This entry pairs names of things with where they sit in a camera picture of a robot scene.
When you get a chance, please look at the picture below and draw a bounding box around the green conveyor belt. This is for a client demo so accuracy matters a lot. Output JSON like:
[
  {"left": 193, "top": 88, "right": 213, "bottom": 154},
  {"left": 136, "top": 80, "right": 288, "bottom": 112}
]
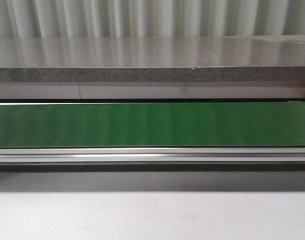
[{"left": 0, "top": 101, "right": 305, "bottom": 148}]

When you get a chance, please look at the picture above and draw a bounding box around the grey stone slab shelf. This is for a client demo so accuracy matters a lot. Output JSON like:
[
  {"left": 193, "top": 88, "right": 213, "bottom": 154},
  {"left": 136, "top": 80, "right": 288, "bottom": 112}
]
[{"left": 0, "top": 35, "right": 305, "bottom": 100}]

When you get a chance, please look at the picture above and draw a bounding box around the white corrugated back panel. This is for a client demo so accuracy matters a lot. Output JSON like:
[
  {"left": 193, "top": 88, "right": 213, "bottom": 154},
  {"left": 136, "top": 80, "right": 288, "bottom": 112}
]
[{"left": 0, "top": 0, "right": 305, "bottom": 38}]

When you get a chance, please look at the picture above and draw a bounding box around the aluminium conveyor side rail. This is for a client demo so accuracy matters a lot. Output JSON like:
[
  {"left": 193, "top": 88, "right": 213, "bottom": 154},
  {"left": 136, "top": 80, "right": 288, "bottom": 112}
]
[{"left": 0, "top": 147, "right": 305, "bottom": 172}]

